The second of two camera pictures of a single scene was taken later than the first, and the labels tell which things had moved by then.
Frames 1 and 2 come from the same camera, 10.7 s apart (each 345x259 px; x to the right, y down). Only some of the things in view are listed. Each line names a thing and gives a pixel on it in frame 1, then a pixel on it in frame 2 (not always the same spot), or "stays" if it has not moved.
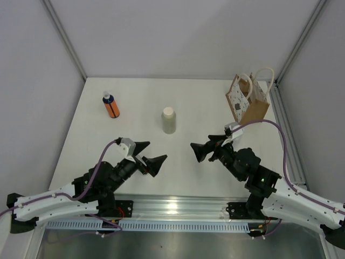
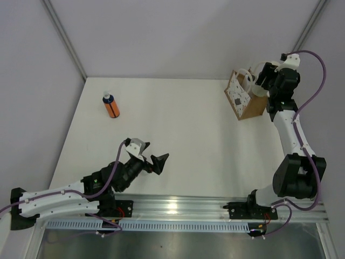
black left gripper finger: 153,164 stays
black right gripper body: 225,154 -> 273,90
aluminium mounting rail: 161,208 stays
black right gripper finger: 201,150 -> 263,80
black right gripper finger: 215,137 -> 266,75
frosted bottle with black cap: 168,120 -> 259,90
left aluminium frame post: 57,20 stays
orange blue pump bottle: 110,105 stays
